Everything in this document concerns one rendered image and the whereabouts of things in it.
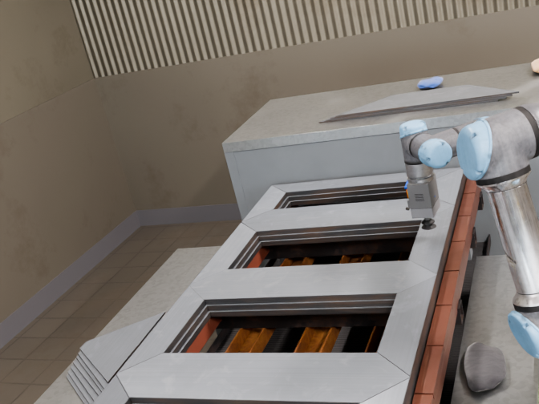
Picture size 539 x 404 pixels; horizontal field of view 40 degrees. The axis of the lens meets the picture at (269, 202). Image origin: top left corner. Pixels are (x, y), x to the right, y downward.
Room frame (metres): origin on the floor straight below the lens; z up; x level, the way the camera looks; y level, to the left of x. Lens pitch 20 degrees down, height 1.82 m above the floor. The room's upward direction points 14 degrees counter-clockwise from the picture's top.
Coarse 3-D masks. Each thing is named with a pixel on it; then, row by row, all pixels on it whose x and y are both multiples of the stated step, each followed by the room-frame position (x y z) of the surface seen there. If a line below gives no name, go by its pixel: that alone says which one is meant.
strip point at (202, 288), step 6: (210, 276) 2.07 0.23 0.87; (216, 276) 2.06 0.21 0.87; (198, 282) 2.04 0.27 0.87; (204, 282) 2.03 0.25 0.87; (210, 282) 2.02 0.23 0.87; (216, 282) 2.01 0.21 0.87; (192, 288) 2.01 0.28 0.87; (198, 288) 2.01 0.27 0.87; (204, 288) 2.00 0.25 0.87; (210, 288) 1.99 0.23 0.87; (198, 294) 1.96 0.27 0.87; (204, 294) 1.95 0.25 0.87
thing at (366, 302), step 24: (288, 192) 2.63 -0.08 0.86; (312, 192) 2.59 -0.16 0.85; (336, 192) 2.55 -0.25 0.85; (360, 192) 2.51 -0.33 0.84; (384, 192) 2.48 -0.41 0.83; (456, 216) 2.16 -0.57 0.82; (264, 240) 2.31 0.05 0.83; (288, 240) 2.27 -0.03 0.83; (312, 240) 2.24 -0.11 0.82; (336, 240) 2.20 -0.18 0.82; (240, 264) 2.15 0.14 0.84; (216, 312) 1.90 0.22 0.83; (240, 312) 1.87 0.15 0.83; (264, 312) 1.84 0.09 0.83; (288, 312) 1.81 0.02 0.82; (312, 312) 1.78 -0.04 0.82; (336, 312) 1.75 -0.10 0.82; (360, 312) 1.72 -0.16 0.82; (384, 312) 1.70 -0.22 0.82; (432, 312) 1.63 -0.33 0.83; (192, 336) 1.80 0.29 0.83; (408, 384) 1.32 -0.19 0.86
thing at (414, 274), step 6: (408, 264) 1.84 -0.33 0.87; (414, 264) 1.83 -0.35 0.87; (408, 270) 1.80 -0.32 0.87; (414, 270) 1.79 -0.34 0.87; (420, 270) 1.78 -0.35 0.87; (426, 270) 1.78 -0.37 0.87; (408, 276) 1.77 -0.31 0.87; (414, 276) 1.76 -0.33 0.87; (420, 276) 1.75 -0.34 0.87; (402, 282) 1.74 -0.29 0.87; (408, 282) 1.74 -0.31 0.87; (414, 282) 1.73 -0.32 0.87; (420, 282) 1.72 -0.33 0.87; (402, 288) 1.71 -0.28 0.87; (408, 288) 1.71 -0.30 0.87
